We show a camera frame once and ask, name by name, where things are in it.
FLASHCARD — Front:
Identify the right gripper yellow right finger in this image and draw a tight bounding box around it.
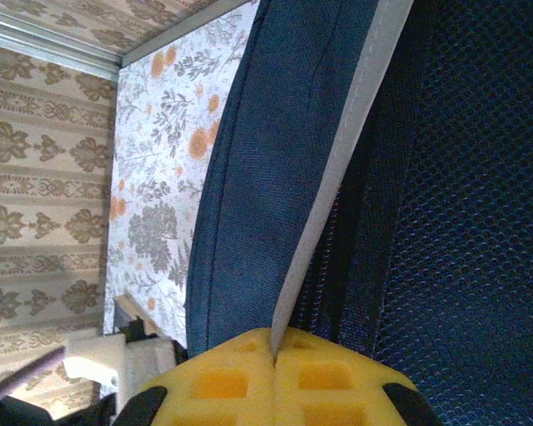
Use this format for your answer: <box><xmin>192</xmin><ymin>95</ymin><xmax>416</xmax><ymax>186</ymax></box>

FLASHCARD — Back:
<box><xmin>273</xmin><ymin>326</ymin><xmax>445</xmax><ymax>426</ymax></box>

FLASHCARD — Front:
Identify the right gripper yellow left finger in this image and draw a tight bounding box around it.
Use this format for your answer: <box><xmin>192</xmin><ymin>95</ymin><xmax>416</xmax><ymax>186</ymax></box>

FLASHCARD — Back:
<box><xmin>123</xmin><ymin>327</ymin><xmax>277</xmax><ymax>426</ymax></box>

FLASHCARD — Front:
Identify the navy blue school backpack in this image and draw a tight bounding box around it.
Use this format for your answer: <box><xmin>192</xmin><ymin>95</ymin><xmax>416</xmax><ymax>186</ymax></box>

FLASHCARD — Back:
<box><xmin>184</xmin><ymin>0</ymin><xmax>533</xmax><ymax>426</ymax></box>

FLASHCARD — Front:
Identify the floral patterned tablecloth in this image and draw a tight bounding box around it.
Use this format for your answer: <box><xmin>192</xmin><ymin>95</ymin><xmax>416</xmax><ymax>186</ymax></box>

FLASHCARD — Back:
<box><xmin>102</xmin><ymin>0</ymin><xmax>261</xmax><ymax>351</ymax></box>

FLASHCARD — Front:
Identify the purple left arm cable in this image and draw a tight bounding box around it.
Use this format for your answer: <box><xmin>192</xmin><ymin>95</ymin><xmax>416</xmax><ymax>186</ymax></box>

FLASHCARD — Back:
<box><xmin>0</xmin><ymin>347</ymin><xmax>67</xmax><ymax>403</ymax></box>

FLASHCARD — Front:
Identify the thin aluminium table edge rail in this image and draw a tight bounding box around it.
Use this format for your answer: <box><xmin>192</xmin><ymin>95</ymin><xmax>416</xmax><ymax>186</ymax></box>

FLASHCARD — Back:
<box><xmin>117</xmin><ymin>0</ymin><xmax>261</xmax><ymax>67</ymax></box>

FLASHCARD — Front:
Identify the aluminium frame post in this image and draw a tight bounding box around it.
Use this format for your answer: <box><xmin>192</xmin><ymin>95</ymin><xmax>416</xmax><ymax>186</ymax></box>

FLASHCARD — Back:
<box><xmin>0</xmin><ymin>15</ymin><xmax>122</xmax><ymax>83</ymax></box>

